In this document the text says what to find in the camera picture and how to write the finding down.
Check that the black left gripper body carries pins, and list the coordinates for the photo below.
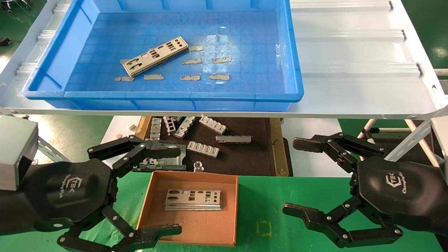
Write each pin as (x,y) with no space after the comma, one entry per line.
(63,196)

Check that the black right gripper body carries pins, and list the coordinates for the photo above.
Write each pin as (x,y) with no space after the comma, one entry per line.
(402,192)

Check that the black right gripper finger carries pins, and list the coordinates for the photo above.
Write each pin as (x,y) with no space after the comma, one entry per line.
(297,210)
(308,143)

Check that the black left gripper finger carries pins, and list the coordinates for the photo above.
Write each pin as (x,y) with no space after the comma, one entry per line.
(157,233)
(161,150)

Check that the silver metal shield plate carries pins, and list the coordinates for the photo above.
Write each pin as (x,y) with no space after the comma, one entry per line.
(164,61)
(213,206)
(147,63)

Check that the brown cardboard box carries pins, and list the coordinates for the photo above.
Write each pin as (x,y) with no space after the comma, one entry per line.
(196,227)

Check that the wood framed black tray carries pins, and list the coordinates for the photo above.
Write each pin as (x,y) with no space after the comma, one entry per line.
(245,157)

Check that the blue plastic tray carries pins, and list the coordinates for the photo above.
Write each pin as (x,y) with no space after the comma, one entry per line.
(245,42)

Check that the large grey metal plate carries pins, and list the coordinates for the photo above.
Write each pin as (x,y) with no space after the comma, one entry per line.
(171,164)

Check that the green table cloth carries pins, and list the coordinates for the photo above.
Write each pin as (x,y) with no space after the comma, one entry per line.
(273,196)

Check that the grey finned metal part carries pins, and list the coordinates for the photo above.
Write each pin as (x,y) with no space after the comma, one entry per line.
(203,148)
(212,125)

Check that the white angle shelf brace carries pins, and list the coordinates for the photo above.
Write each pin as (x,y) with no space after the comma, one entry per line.
(399,148)

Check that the perforated steel shelf brace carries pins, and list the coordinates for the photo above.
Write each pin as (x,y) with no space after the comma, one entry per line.
(49,148)

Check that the tan perforated strut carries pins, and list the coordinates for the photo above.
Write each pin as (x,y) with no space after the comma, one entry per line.
(427,148)

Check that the white pipe rack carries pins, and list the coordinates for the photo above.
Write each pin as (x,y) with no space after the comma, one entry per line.
(367,126)

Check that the plain grey metal bar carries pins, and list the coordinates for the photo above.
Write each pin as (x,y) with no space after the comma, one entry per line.
(233,139)

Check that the white metal shelf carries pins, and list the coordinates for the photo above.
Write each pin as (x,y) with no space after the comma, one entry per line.
(350,70)

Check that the white horizontal pipe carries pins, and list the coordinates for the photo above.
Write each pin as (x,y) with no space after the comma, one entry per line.
(441,72)

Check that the black power adapter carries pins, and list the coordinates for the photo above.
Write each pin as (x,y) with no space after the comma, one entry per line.
(5,42)

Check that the black chair base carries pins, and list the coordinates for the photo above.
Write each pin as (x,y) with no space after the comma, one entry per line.
(7,9)

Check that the grey slotted metal bracket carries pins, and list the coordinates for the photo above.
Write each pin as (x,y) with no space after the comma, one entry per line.
(155,127)
(169,125)
(184,126)
(150,162)

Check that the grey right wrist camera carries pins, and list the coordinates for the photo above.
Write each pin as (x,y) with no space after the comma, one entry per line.
(441,140)

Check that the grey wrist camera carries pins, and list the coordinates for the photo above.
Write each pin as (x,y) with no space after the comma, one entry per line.
(14,150)
(441,140)

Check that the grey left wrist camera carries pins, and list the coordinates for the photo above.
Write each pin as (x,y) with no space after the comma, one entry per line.
(14,150)

